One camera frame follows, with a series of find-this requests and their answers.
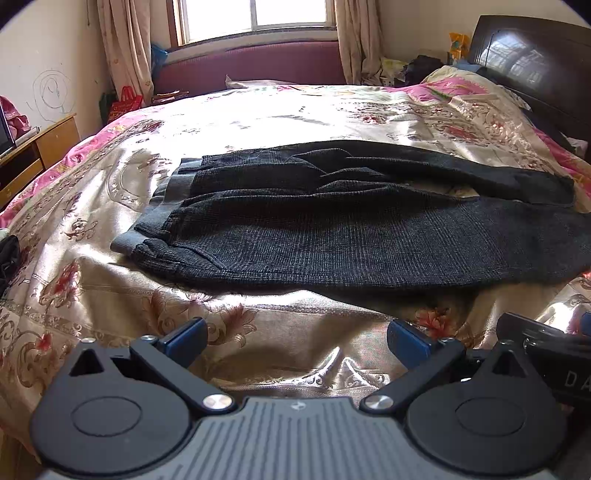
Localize dark grey knit pants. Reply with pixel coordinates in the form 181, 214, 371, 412
111, 140, 590, 293

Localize floral satin bedspread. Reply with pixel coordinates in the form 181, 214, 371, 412
1, 67, 590, 441

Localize black garment at bed edge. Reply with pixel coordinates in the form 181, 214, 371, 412
0, 235, 20, 296

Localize wooden side cabinet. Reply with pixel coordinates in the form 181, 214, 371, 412
0, 115, 80, 209

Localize black monitor on cabinet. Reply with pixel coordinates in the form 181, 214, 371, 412
0, 107, 15, 155

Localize dark wooden headboard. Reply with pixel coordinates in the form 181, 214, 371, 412
468, 15, 590, 153

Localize pink cloth on cabinet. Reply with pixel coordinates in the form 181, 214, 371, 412
0, 96, 31, 140

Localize red bag on floor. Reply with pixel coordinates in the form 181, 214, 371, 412
107, 85, 143, 123

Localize clutter pile beside headboard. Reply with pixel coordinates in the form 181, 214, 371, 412
379, 32, 471, 88

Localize maroon padded bench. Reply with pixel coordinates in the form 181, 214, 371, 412
154, 41, 346, 96

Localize left beige curtain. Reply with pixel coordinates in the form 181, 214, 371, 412
97, 0, 154, 106

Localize beige curtain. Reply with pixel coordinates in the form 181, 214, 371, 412
335, 0, 383, 85
97, 0, 154, 106

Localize right beige curtain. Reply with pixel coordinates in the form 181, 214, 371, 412
335, 0, 383, 85

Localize window with frame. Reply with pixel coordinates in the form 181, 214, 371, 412
169, 0, 335, 47

